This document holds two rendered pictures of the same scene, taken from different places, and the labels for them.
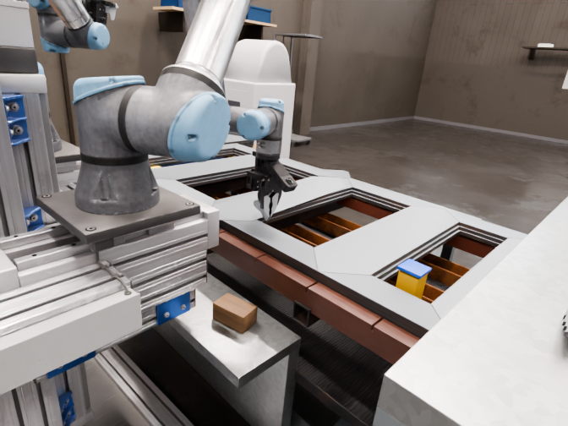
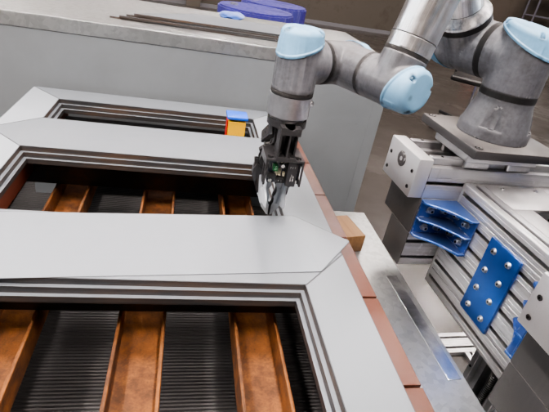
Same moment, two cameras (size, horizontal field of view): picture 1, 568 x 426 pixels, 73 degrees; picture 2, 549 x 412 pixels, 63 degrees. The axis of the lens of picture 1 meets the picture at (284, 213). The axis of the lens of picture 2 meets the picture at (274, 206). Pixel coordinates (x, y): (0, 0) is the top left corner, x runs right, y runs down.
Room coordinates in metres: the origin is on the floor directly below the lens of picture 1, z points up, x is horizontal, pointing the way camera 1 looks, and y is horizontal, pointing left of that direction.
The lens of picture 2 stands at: (1.77, 0.50, 1.31)
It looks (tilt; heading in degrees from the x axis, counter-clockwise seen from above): 29 degrees down; 213
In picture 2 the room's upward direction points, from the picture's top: 11 degrees clockwise
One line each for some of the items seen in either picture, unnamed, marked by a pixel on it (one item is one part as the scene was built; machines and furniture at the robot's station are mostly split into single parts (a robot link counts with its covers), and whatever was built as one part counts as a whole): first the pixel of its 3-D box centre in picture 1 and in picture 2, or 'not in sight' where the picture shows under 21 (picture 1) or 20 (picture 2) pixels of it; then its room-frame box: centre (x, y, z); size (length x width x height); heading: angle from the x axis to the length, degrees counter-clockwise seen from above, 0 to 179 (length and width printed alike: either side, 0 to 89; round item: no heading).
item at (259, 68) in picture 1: (254, 105); not in sight; (4.95, 0.48, 0.75); 0.77 x 0.65 x 1.51; 141
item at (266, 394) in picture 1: (162, 293); not in sight; (1.20, 0.42, 0.47); 1.30 x 0.04 x 0.35; 47
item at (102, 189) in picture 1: (117, 176); (500, 112); (0.69, 0.32, 1.09); 0.15 x 0.15 x 0.10
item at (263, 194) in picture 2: (267, 204); (265, 197); (1.13, 0.05, 0.89); 0.06 x 0.03 x 0.09; 48
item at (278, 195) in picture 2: (260, 206); (280, 199); (1.11, 0.07, 0.89); 0.06 x 0.03 x 0.09; 48
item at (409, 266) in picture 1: (413, 270); (236, 118); (0.81, -0.32, 0.88); 0.06 x 0.06 x 0.02; 47
